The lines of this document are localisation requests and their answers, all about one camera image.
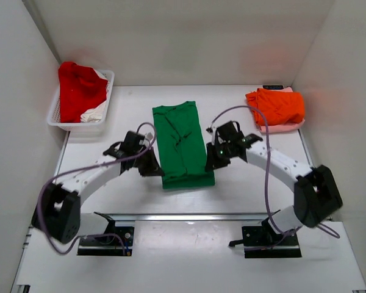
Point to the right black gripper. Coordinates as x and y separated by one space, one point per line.
217 157

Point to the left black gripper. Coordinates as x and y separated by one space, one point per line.
147 162

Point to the green t shirt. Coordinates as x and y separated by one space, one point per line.
181 148

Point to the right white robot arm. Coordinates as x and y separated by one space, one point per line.
315 192

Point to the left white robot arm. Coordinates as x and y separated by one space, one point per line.
58 212

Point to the pink folded t shirt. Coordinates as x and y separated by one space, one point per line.
288 127

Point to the orange folded t shirt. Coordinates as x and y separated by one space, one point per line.
278 107

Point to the white t shirt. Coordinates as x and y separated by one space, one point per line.
96 114

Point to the red t shirt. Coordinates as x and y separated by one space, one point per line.
81 89

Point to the white plastic basket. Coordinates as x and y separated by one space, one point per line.
87 128

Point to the aluminium rail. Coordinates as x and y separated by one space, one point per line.
186 217

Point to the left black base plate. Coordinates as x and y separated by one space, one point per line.
110 245

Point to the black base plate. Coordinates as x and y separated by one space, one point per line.
110 245
258 244

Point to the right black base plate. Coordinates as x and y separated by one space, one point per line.
258 244

